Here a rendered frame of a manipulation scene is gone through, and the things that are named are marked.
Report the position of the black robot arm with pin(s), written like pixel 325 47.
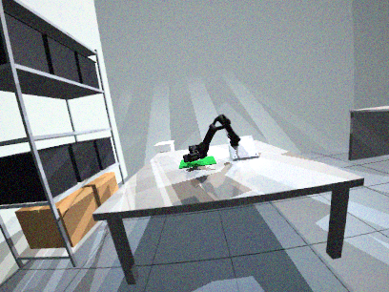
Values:
pixel 203 147

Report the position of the green circuit board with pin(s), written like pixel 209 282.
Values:
pixel 207 160

